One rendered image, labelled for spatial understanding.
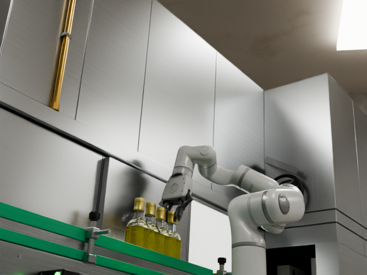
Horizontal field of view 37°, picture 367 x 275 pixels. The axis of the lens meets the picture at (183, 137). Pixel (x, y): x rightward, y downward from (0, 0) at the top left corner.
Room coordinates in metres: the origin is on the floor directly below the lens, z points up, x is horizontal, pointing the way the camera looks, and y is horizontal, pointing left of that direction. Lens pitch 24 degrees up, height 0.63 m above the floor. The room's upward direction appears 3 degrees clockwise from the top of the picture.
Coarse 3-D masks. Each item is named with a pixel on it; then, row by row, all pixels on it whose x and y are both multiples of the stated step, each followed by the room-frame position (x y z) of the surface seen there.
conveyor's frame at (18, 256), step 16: (0, 256) 1.17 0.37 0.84; (16, 256) 1.20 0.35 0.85; (32, 256) 1.24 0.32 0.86; (48, 256) 1.27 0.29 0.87; (0, 272) 1.18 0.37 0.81; (16, 272) 1.21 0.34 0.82; (32, 272) 1.24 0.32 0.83; (80, 272) 1.35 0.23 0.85; (96, 272) 1.40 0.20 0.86; (112, 272) 1.44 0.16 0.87
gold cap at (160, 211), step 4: (156, 208) 1.82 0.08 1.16; (160, 208) 1.81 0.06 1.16; (164, 208) 1.81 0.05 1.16; (156, 212) 1.82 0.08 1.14; (160, 212) 1.81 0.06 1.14; (164, 212) 1.81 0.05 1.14; (156, 216) 1.82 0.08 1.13; (160, 216) 1.81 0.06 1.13; (164, 216) 1.81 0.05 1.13; (164, 220) 1.83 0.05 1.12
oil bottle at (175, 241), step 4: (172, 232) 1.84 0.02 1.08; (176, 232) 1.85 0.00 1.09; (172, 236) 1.83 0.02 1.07; (176, 236) 1.85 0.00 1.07; (172, 240) 1.83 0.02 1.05; (176, 240) 1.85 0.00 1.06; (180, 240) 1.86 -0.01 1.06; (172, 244) 1.83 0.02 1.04; (176, 244) 1.85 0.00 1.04; (180, 244) 1.87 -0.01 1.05; (172, 248) 1.83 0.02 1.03; (176, 248) 1.85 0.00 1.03; (180, 248) 1.87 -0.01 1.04; (172, 252) 1.83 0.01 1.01; (176, 252) 1.85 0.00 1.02; (180, 252) 1.87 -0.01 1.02; (172, 256) 1.83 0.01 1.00; (176, 256) 1.85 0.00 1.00
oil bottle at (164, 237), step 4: (160, 228) 1.80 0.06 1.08; (164, 228) 1.81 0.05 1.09; (160, 232) 1.79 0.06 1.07; (164, 232) 1.80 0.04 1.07; (168, 232) 1.82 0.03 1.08; (160, 236) 1.79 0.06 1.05; (164, 236) 1.80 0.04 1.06; (168, 236) 1.82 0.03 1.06; (160, 240) 1.79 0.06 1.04; (164, 240) 1.80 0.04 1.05; (168, 240) 1.82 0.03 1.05; (160, 244) 1.79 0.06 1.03; (164, 244) 1.81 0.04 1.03; (168, 244) 1.82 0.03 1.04; (160, 248) 1.79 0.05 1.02; (164, 248) 1.81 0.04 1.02; (168, 248) 1.82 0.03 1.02; (160, 252) 1.79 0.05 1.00; (164, 252) 1.81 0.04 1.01; (168, 252) 1.82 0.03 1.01
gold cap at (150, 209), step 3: (147, 204) 1.76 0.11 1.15; (150, 204) 1.76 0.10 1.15; (153, 204) 1.76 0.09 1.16; (147, 207) 1.76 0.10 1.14; (150, 207) 1.76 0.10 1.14; (153, 207) 1.76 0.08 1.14; (147, 210) 1.76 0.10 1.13; (150, 210) 1.76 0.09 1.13; (153, 210) 1.76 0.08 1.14; (147, 213) 1.76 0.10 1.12; (150, 213) 1.76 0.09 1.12; (153, 213) 1.77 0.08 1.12
